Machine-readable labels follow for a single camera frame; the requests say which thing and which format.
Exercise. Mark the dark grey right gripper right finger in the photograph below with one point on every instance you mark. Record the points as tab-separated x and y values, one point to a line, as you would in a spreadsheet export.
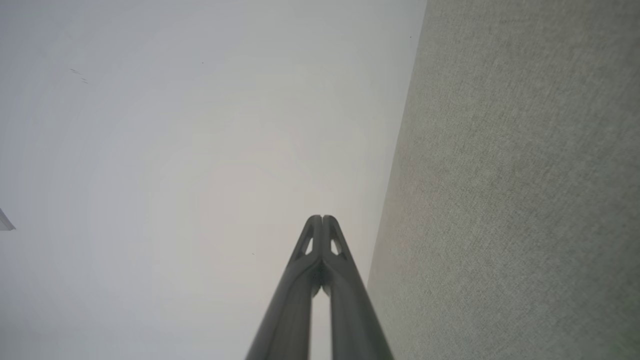
357	325

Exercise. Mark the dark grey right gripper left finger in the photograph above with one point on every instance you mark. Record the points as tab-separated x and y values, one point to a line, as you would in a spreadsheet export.
290	320

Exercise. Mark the grey fabric sofa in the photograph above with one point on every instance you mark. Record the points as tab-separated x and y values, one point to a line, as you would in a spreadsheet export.
500	200

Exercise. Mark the pale grey slanted bar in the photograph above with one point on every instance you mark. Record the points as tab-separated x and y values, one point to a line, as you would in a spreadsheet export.
5	222

